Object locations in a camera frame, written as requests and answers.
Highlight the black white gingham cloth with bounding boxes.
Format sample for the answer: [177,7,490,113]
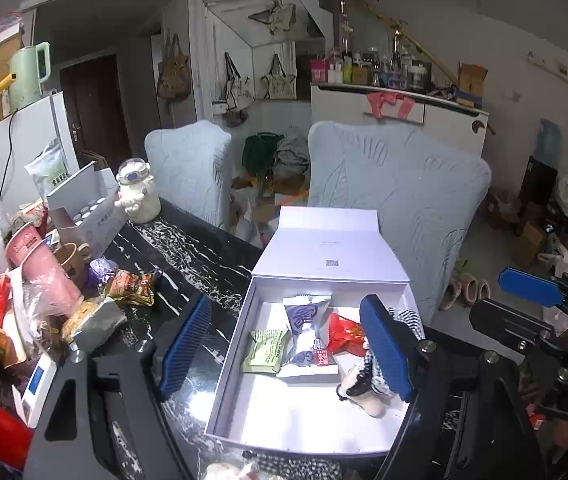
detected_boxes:
[363,305,427,401]

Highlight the red snack packet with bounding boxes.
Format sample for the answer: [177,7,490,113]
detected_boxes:
[327,313,366,358]

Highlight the purple silver snack packet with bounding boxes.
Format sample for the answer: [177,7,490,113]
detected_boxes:
[277,295,339,382]

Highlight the green tea packet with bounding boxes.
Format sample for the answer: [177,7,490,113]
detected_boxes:
[241,330,288,375]

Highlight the beige slippers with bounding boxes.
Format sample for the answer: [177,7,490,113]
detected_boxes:
[439,273,491,311]

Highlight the gold candy wrapper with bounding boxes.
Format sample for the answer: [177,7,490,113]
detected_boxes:
[104,269,157,307]

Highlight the lavender open gift box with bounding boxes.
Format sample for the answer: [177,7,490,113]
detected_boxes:
[205,206,416,458]

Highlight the silver foil bag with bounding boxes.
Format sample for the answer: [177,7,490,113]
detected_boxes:
[61,297,126,354]

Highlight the right blue leaf chair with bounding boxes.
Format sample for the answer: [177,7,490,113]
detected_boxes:
[308,122,491,323]

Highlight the blue leaf chair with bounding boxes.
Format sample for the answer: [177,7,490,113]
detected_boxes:
[308,122,491,323]
[145,120,233,230]

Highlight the pink cup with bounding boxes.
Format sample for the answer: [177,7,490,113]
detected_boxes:
[5,222,83,316]

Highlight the white astronaut jar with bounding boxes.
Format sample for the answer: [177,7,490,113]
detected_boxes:
[114,157,161,224]

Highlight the white medicine box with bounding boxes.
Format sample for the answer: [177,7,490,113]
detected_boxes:
[10,351,58,429]

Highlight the white carton of bottles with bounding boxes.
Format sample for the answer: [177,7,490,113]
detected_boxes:
[47,162,127,257]

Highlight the left blue leaf chair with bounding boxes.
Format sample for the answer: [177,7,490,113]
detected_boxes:
[145,120,233,230]

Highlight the cardboard box on counter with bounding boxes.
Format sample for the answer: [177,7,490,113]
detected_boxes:
[455,63,488,110]

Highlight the white refrigerator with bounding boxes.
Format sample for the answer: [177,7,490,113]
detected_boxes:
[0,92,78,214]

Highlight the brown hanging tote bag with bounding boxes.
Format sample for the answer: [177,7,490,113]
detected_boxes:
[156,32,192,101]

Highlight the green electric kettle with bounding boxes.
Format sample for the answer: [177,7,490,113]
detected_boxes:
[8,41,52,112]

